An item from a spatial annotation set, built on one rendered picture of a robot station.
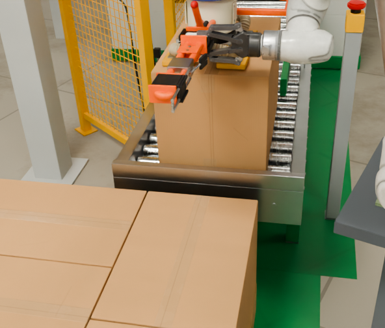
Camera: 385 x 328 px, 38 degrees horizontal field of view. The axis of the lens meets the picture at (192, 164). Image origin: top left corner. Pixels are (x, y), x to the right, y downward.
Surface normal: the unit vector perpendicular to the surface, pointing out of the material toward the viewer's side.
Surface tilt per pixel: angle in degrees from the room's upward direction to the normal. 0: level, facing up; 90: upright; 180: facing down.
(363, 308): 0
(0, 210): 0
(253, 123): 90
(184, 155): 90
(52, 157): 90
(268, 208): 90
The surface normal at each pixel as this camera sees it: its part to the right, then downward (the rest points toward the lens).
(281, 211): -0.20, 0.54
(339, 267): -0.04, -0.84
